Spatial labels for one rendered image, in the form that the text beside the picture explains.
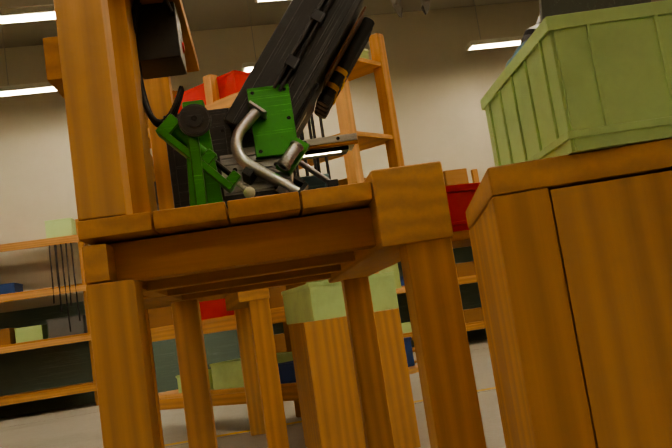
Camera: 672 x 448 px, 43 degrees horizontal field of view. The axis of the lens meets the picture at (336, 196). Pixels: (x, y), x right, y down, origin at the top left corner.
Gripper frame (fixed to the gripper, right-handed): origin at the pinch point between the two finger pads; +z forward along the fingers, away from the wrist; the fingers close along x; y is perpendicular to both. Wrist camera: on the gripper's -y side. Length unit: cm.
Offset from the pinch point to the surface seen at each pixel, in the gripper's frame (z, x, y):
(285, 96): 5.8, -29.5, -39.4
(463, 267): 34, 210, -904
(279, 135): 17, -33, -36
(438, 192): 45, -7, 26
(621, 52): 39, 5, 89
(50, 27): -330, -260, -855
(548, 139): 47, -3, 80
